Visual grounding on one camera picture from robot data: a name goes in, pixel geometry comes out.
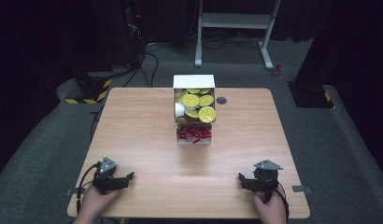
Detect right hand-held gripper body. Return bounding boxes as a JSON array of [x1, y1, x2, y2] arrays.
[[252, 159, 284, 203]]

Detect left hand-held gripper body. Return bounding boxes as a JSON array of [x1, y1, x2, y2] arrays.
[[92, 156, 126, 196]]

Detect person's left hand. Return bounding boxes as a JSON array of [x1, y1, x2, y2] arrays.
[[73, 186, 122, 224]]

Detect person's right hand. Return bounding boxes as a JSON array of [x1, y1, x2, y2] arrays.
[[252, 186, 288, 224]]

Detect grey tape strip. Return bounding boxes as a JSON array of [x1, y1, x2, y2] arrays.
[[65, 188, 89, 197], [291, 185, 313, 193]]

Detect pile of yellow-lid capsules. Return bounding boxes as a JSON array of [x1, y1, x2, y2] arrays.
[[175, 88, 218, 124]]

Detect white plastic cup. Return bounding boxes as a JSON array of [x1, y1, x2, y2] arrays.
[[175, 102, 186, 119]]

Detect black yellow striped stand base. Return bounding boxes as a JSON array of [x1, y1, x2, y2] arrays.
[[64, 71, 114, 105]]

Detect white dispenser box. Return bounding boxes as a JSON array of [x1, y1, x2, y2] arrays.
[[172, 74, 217, 147]]

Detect dark computer tower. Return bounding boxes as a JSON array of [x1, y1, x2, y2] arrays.
[[122, 0, 148, 67]]

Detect white metal stand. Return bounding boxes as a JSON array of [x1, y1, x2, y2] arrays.
[[194, 0, 283, 71]]

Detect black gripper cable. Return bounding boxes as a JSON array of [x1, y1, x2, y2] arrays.
[[76, 161, 102, 217], [275, 182, 291, 224]]

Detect black floor cables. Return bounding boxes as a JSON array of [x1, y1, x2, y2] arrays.
[[121, 42, 164, 89]]

